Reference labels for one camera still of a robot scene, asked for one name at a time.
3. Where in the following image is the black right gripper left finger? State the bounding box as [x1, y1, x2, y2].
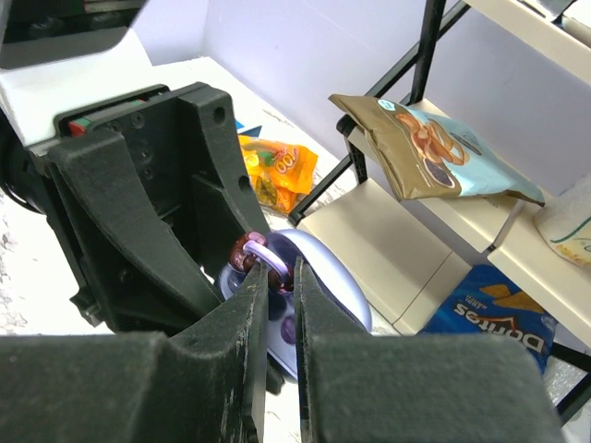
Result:
[1, 265, 268, 442]

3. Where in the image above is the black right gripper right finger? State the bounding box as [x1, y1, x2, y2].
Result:
[293, 256, 567, 443]

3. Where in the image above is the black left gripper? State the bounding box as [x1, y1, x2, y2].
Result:
[27, 83, 269, 332]

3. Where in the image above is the purple earbud one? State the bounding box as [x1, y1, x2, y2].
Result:
[228, 232, 295, 295]
[280, 315, 296, 345]

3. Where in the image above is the purple earbud charging case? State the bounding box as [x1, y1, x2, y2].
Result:
[217, 229, 372, 380]

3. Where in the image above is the blue razor box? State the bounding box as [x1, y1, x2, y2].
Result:
[235, 119, 262, 138]

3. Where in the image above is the orange snack bag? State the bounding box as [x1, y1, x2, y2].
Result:
[238, 135, 318, 214]

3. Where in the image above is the black beige shelf rack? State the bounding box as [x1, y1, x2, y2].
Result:
[286, 0, 591, 425]

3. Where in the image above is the blue Doritos bag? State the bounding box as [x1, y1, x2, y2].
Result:
[420, 265, 558, 372]

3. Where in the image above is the teal gold chip bag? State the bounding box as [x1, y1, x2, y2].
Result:
[330, 94, 545, 207]

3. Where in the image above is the white mug on shelf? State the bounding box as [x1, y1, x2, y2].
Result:
[534, 174, 590, 269]

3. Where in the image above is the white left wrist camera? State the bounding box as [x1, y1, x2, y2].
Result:
[0, 0, 156, 153]

